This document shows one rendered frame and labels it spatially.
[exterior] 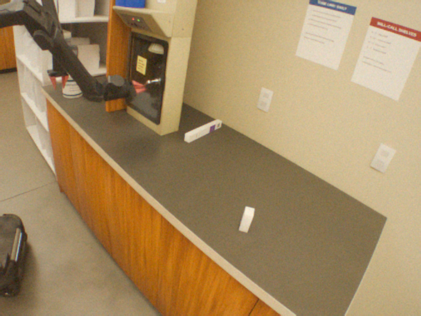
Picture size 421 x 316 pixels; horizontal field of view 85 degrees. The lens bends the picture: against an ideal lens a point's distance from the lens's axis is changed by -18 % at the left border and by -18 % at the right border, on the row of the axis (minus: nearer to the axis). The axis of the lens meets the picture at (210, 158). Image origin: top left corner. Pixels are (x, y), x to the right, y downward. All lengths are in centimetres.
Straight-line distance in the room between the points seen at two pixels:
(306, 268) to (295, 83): 82
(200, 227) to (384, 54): 95
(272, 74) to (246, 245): 84
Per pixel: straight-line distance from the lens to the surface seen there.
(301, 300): 81
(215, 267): 92
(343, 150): 129
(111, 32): 145
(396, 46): 119
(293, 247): 92
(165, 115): 129
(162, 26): 114
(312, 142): 133
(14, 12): 88
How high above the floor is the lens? 157
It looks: 31 degrees down
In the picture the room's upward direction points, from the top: 11 degrees clockwise
